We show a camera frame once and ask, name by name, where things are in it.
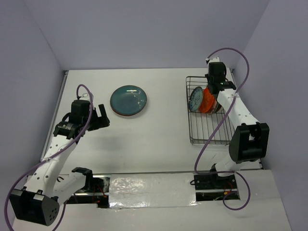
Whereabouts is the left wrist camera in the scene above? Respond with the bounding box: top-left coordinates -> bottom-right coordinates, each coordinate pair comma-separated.
79,93 -> 94,102

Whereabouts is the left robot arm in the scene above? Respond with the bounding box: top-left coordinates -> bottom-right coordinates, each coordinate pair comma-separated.
9,100 -> 110,226

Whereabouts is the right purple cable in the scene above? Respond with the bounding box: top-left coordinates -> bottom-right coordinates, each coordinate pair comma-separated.
194,47 -> 252,210

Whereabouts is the small blue patterned plate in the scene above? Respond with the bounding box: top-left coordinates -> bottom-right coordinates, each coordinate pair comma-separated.
188,87 -> 203,112

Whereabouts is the dark teal blossom plate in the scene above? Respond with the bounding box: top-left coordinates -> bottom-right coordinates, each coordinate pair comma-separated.
110,85 -> 147,115

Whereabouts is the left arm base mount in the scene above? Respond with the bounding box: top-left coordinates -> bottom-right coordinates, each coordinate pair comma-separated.
67,177 -> 110,208

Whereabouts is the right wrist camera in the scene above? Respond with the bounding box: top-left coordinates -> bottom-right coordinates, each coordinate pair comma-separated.
205,56 -> 220,65

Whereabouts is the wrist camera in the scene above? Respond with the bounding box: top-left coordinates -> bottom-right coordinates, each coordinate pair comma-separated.
79,93 -> 94,102
205,56 -> 220,65

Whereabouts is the red plate with teal flower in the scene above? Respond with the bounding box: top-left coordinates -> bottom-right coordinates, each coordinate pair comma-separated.
112,110 -> 145,119

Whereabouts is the wire dish rack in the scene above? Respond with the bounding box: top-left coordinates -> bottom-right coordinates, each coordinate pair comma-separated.
186,76 -> 235,145

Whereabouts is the silver foil cover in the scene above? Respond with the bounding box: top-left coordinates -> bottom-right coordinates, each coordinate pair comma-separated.
108,173 -> 197,209

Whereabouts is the orange plate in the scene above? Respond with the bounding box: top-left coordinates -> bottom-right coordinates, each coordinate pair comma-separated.
199,88 -> 215,113

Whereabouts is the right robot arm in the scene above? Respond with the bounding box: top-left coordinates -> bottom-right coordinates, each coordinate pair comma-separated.
206,59 -> 270,188

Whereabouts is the white blue floral plate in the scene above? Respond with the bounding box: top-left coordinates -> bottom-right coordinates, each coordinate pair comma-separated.
209,101 -> 222,115

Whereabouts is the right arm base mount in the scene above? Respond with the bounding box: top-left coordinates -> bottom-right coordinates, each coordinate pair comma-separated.
190,174 -> 237,193

